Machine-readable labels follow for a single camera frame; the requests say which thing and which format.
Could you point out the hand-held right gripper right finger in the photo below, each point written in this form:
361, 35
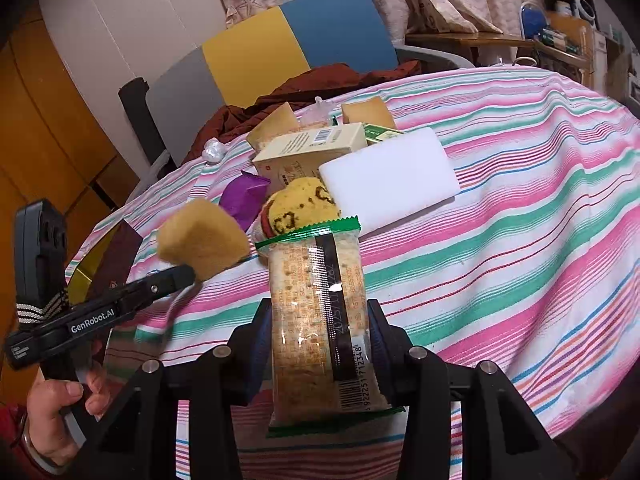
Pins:
376, 355

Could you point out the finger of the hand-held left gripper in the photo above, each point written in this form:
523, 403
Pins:
160, 285

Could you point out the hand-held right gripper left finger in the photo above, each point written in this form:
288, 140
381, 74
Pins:
261, 360

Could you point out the dark brown tray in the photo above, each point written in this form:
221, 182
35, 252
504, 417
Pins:
112, 260

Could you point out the tan sponge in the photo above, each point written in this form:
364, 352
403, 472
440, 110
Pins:
367, 112
272, 127
205, 235

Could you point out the clear cracker packet green ends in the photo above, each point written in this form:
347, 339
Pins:
310, 310

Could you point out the white foam block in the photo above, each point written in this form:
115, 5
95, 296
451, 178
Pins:
390, 175

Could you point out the beige carton box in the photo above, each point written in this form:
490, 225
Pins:
300, 150

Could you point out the green and cream small box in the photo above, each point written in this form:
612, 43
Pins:
382, 134

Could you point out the person's left forearm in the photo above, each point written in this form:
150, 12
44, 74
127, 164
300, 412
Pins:
12, 445

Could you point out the person's left hand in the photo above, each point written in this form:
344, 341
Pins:
50, 405

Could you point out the purple wrapper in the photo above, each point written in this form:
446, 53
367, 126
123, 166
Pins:
242, 195

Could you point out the white crumpled plastic ball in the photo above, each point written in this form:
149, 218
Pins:
213, 150

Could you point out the wooden cabinet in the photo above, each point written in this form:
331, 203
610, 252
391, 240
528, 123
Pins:
40, 110

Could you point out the round yellow sponge dark print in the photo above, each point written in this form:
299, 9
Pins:
300, 205

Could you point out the pink cap bottle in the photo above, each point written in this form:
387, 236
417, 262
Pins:
317, 112

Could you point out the grey yellow blue chair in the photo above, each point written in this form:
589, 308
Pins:
250, 55

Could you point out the dark red jacket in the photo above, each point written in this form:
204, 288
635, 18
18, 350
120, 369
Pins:
310, 85

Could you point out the wooden side table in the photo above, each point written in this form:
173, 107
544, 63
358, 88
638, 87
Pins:
465, 40

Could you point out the blue round object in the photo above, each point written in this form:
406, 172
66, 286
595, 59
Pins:
532, 20

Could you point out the cluttered wooden shelf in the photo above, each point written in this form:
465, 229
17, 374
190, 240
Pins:
570, 40

